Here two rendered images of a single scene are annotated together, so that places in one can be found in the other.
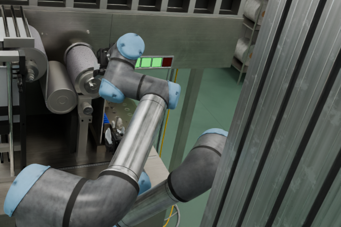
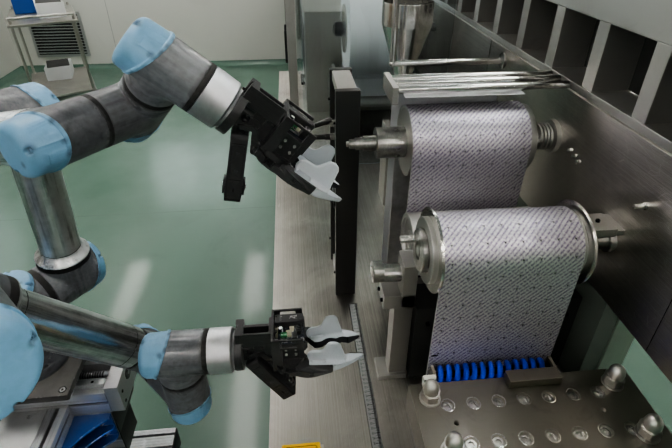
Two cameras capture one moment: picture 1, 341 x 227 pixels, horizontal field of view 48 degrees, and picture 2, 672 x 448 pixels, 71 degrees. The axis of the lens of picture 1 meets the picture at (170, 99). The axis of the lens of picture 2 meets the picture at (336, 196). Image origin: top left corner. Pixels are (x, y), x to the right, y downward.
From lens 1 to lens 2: 1.53 m
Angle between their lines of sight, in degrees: 92
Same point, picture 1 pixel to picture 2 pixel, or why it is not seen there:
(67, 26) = (614, 165)
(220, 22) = not seen: outside the picture
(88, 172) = (345, 376)
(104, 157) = (391, 412)
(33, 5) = (585, 88)
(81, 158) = (381, 364)
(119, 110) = (512, 415)
